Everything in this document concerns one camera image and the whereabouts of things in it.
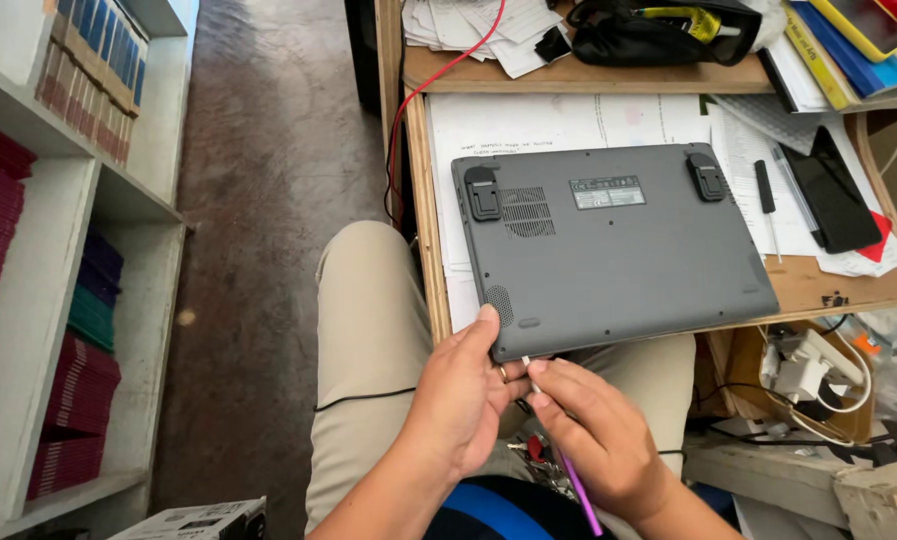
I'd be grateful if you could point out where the thin black cable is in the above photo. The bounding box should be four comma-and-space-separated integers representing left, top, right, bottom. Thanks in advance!
312, 385, 419, 414

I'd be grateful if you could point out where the red cable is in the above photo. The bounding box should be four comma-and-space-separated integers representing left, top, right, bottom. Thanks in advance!
384, 0, 507, 226

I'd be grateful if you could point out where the small black card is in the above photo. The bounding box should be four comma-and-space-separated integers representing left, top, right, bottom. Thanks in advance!
534, 26, 574, 66

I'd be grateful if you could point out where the black smartphone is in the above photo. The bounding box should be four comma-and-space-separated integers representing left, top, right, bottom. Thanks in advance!
779, 126, 883, 255

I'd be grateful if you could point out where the phone in yellow case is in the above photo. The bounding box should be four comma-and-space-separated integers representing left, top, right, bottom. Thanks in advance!
808, 0, 897, 63

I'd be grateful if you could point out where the printed cardboard box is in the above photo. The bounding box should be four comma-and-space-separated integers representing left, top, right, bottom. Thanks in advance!
106, 495, 268, 540

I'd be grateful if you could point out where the brown cardboard box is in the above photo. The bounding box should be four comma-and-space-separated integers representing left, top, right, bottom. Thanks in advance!
694, 321, 878, 445

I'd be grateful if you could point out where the person's right hand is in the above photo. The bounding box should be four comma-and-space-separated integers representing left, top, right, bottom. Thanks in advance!
527, 357, 679, 528

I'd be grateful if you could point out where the white stone block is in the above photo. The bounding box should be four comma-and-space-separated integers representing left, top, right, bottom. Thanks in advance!
833, 454, 897, 540

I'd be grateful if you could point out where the clear ballpoint pen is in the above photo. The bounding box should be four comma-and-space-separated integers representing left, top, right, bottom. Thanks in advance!
771, 145, 825, 240

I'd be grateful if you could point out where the wooden desk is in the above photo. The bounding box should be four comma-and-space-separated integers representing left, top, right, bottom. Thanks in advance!
374, 0, 897, 348

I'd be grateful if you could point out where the bunch of keys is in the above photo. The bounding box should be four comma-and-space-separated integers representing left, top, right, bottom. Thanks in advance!
507, 433, 578, 500

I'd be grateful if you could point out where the black handle screwdriver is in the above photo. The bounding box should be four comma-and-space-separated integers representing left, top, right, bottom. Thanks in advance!
753, 159, 784, 264

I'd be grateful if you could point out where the white shelf with books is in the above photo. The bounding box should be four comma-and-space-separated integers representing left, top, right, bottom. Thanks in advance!
0, 0, 201, 540

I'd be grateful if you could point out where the stack of printed paper sheets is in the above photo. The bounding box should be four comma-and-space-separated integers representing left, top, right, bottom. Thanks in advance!
707, 105, 897, 279

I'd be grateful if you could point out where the pile of white paper slips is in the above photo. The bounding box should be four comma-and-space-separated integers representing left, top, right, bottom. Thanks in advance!
401, 0, 571, 81

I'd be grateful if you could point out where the white power strip with plugs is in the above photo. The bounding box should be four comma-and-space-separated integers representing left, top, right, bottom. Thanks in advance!
759, 328, 874, 423

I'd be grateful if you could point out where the yellow book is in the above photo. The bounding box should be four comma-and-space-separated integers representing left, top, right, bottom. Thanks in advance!
781, 0, 856, 113

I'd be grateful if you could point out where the grey laptop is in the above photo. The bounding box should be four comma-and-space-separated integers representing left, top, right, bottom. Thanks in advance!
450, 141, 781, 366

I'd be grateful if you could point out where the black fabric pouch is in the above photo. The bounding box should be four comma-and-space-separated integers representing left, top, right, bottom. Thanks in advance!
566, 0, 763, 68

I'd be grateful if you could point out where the red paper scrap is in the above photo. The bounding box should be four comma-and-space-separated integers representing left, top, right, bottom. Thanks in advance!
856, 210, 894, 264

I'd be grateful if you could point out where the purple pry tool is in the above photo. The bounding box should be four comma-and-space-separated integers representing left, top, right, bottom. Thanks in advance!
522, 356, 605, 538

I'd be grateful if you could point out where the person's blue black shirt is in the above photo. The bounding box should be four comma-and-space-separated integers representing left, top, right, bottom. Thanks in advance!
423, 474, 623, 540

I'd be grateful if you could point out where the blue folder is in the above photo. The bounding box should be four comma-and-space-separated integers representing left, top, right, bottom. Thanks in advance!
792, 0, 897, 99

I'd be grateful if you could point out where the white textured plastic sheet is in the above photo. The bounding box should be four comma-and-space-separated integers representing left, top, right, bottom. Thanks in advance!
711, 93, 826, 156

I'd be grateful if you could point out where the yellow glue tube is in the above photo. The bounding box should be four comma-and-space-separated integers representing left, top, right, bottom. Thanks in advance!
631, 6, 742, 43

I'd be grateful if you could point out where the person's left hand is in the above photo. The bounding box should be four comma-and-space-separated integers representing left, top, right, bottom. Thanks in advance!
409, 303, 533, 483

